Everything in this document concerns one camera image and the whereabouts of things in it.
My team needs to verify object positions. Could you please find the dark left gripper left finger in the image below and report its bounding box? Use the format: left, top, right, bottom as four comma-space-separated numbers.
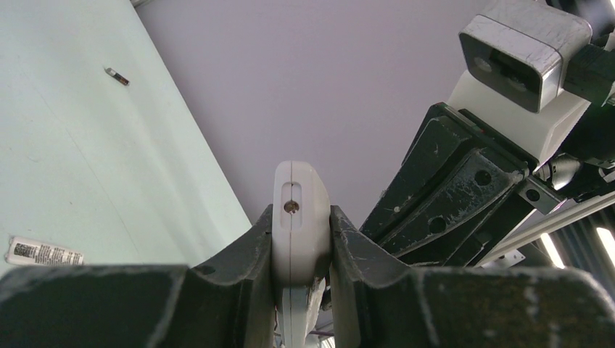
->
1, 207, 274, 347

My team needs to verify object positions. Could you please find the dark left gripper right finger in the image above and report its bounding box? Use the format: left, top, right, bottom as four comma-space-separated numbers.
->
330, 206, 614, 347

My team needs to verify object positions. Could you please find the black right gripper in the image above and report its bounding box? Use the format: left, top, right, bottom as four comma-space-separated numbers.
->
360, 102, 565, 266

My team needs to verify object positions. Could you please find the white remote control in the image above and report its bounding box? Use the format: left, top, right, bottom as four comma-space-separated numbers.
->
271, 160, 331, 347

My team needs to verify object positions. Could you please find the white battery compartment cover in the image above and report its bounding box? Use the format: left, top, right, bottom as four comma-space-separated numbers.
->
4, 236, 84, 266

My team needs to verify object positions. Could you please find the aluminium frame rail right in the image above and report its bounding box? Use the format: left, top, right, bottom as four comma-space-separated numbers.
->
476, 192, 614, 267

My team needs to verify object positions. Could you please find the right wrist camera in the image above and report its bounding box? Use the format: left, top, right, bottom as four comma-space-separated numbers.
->
447, 1, 614, 163

